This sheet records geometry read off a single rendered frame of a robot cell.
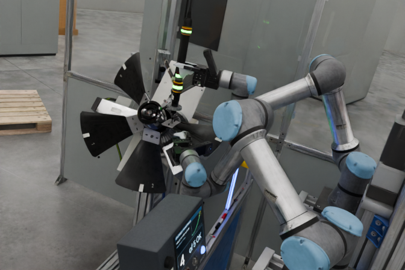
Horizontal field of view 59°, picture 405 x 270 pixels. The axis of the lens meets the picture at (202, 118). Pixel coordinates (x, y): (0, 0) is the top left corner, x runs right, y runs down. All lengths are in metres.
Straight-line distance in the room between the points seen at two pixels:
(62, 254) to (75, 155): 0.85
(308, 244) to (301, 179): 1.39
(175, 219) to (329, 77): 0.79
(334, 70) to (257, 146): 0.51
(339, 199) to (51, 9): 6.41
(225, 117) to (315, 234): 0.40
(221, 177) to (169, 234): 0.52
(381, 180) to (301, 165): 1.06
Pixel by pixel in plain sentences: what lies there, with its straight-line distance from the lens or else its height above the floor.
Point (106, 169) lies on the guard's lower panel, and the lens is 2.97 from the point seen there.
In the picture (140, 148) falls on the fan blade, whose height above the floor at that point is 1.08.
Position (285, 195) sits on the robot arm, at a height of 1.32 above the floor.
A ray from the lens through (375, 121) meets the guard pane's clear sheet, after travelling 2.20.
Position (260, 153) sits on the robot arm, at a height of 1.39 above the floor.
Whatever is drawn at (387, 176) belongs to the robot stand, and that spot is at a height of 1.34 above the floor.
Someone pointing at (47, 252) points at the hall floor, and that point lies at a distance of 2.69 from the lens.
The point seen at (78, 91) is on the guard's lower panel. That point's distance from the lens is 2.91.
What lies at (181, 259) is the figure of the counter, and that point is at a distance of 0.95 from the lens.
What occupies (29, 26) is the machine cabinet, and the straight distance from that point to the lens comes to 7.17.
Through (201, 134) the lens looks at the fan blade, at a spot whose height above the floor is 1.19.
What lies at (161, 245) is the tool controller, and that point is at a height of 1.25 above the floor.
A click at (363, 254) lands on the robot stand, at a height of 1.06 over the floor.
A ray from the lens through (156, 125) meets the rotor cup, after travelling 1.64.
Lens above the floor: 1.81
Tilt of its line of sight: 21 degrees down
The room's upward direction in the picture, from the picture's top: 11 degrees clockwise
